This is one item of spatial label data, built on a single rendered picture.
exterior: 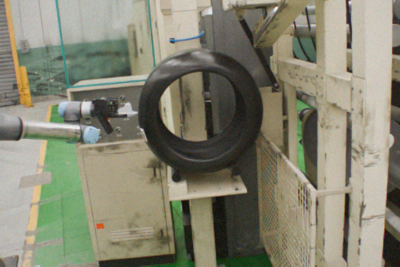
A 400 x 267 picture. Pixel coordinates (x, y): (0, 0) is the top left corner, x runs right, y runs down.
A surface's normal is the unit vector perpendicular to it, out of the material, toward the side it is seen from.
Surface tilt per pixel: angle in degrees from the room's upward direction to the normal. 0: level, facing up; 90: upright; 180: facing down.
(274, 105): 90
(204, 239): 90
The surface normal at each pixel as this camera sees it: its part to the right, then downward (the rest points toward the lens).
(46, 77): 0.33, 0.18
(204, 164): 0.09, 0.40
